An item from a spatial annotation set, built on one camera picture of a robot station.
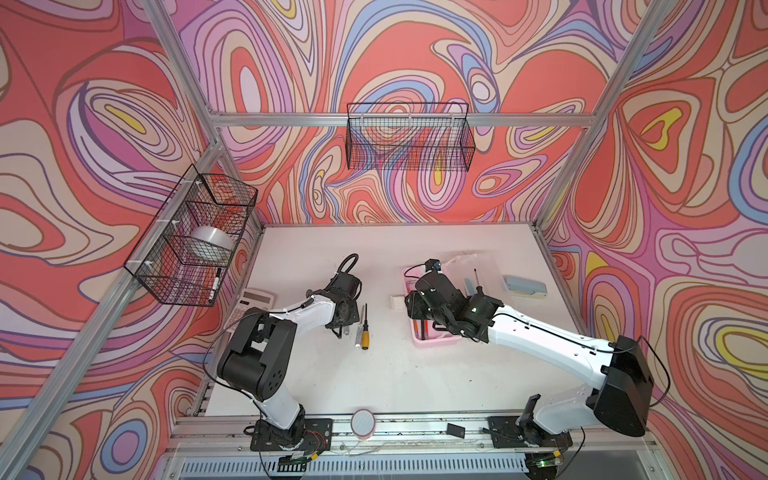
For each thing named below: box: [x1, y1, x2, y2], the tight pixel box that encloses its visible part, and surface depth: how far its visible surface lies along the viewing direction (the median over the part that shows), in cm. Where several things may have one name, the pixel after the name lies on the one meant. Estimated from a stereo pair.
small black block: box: [446, 423, 466, 439], surface depth 76 cm
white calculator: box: [225, 288, 278, 327], surface depth 97 cm
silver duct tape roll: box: [184, 226, 235, 264], surface depth 74 cm
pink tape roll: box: [350, 409, 376, 440], surface depth 72 cm
